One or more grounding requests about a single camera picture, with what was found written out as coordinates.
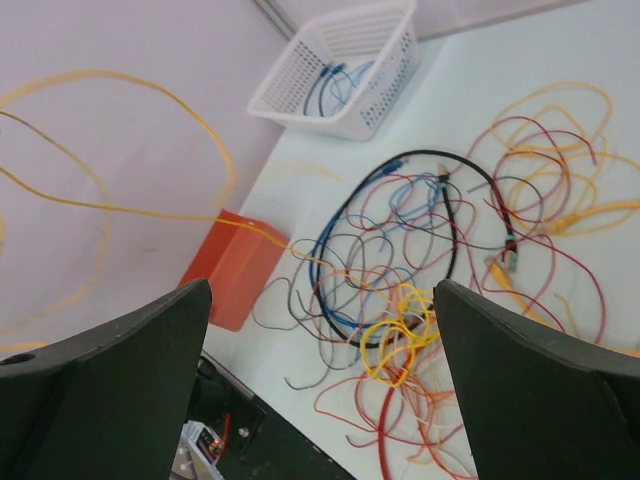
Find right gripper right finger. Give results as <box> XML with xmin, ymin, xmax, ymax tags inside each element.
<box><xmin>434</xmin><ymin>280</ymin><xmax>639</xmax><ymax>479</ymax></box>

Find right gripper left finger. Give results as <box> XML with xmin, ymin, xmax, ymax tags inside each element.
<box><xmin>1</xmin><ymin>280</ymin><xmax>212</xmax><ymax>479</ymax></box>

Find thick yellow cable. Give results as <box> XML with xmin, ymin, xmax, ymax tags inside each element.
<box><xmin>484</xmin><ymin>199</ymin><xmax>640</xmax><ymax>351</ymax></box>

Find orange plastic bin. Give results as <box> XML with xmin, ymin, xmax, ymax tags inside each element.
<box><xmin>180</xmin><ymin>210</ymin><xmax>289</xmax><ymax>331</ymax></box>

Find left white mesh basket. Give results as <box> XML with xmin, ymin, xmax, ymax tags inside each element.
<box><xmin>248</xmin><ymin>1</ymin><xmax>420</xmax><ymax>141</ymax></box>

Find thin orange wire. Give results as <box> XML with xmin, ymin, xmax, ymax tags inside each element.
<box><xmin>313</xmin><ymin>369</ymin><xmax>476</xmax><ymax>480</ymax></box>

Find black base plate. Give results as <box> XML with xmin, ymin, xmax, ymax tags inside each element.
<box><xmin>171</xmin><ymin>352</ymin><xmax>353</xmax><ymax>480</ymax></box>

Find yellow wire bundle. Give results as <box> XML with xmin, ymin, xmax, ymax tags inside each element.
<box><xmin>360</xmin><ymin>282</ymin><xmax>441</xmax><ymax>389</ymax></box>

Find thick black cable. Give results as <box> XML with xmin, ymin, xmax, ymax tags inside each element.
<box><xmin>319</xmin><ymin>149</ymin><xmax>519</xmax><ymax>350</ymax></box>

